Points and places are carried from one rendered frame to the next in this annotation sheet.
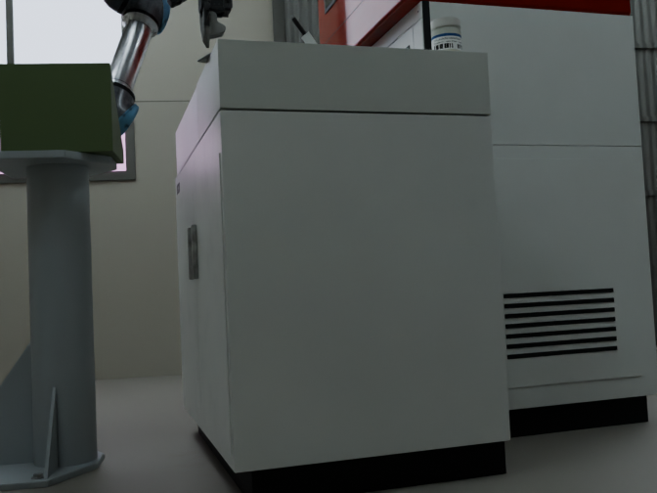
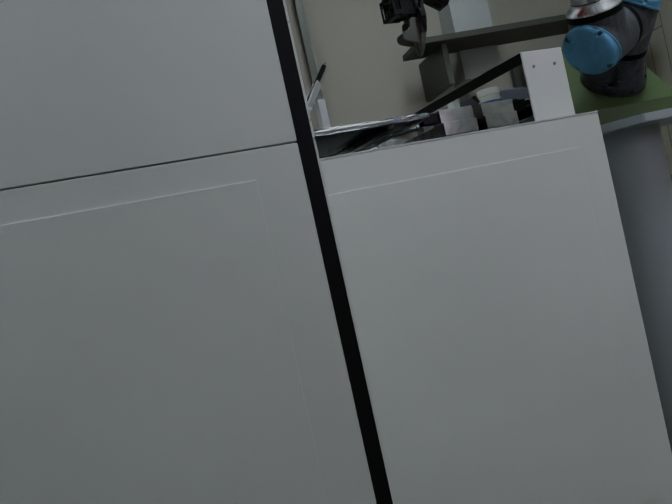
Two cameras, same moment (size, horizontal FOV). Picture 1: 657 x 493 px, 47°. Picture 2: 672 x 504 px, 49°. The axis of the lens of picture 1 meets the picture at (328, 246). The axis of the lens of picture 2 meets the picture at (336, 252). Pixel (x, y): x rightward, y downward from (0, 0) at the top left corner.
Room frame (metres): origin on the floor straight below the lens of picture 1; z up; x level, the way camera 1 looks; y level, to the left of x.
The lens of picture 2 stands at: (3.77, -0.10, 0.67)
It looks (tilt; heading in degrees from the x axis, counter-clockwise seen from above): 0 degrees down; 177
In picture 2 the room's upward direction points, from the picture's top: 12 degrees counter-clockwise
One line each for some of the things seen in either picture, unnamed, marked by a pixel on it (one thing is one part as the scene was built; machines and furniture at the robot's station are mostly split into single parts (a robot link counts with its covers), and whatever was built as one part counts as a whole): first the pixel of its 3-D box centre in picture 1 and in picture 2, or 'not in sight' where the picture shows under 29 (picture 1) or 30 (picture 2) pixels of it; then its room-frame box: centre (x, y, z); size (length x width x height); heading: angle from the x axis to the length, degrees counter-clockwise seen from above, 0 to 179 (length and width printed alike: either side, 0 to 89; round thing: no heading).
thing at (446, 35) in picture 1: (446, 41); not in sight; (1.76, -0.30, 1.01); 0.07 x 0.07 x 0.10
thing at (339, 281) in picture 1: (309, 300); (392, 354); (2.07, 0.06, 0.41); 0.96 x 0.64 x 0.82; 17
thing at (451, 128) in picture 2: not in sight; (422, 144); (2.08, 0.23, 0.87); 0.36 x 0.08 x 0.03; 17
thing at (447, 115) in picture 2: not in sight; (452, 115); (2.24, 0.28, 0.89); 0.08 x 0.03 x 0.03; 107
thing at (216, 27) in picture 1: (214, 28); (408, 40); (1.96, 0.27, 1.14); 0.06 x 0.03 x 0.09; 107
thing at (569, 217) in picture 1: (480, 290); (97, 464); (2.53, -0.50, 0.41); 0.82 x 0.70 x 0.82; 17
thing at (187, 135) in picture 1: (201, 136); (475, 119); (2.14, 0.35, 0.89); 0.55 x 0.09 x 0.14; 17
